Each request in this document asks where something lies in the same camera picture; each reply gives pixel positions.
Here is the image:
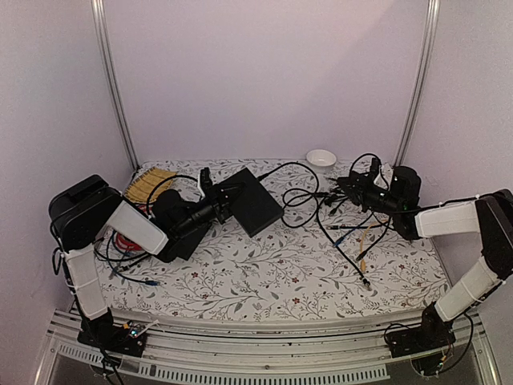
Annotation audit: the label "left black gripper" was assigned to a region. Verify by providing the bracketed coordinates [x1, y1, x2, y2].
[174, 181, 248, 238]

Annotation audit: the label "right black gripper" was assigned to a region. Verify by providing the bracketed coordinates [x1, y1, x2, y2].
[338, 172, 404, 217]

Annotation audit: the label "blue ethernet cable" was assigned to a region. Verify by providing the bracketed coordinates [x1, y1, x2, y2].
[333, 224, 370, 246]

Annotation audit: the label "black TP-Link network switch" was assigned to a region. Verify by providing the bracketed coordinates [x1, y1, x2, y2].
[220, 168, 284, 237]

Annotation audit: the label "yellow ethernet cable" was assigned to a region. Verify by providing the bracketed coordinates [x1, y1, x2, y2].
[359, 218, 388, 273]

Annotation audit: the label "black ethernet cable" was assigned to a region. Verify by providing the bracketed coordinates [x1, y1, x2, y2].
[258, 154, 402, 292]

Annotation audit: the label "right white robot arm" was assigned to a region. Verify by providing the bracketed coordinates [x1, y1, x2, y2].
[336, 164, 512, 358]

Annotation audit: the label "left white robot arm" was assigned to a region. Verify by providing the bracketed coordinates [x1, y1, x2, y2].
[49, 169, 244, 357]

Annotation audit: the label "white bowl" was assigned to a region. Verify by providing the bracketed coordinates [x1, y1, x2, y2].
[305, 149, 337, 169]

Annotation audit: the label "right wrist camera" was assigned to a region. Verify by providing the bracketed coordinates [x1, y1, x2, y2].
[370, 157, 393, 189]

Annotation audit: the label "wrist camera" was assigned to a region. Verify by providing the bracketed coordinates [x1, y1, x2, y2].
[370, 157, 393, 189]
[197, 167, 213, 197]

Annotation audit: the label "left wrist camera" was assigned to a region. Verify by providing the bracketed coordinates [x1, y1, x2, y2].
[197, 167, 213, 197]

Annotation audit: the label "red ethernet cables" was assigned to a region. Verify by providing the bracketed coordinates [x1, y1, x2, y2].
[114, 204, 147, 252]

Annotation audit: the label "aluminium front rail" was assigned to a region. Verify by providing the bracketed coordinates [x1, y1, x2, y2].
[35, 308, 498, 385]

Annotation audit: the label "right aluminium frame post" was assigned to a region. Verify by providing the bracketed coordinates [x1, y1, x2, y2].
[394, 0, 441, 166]

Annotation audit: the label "aluminium frame post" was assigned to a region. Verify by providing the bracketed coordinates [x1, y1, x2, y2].
[394, 0, 441, 166]
[91, 0, 139, 171]

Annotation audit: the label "left aluminium frame post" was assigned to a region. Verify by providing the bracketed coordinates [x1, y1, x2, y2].
[91, 0, 139, 171]

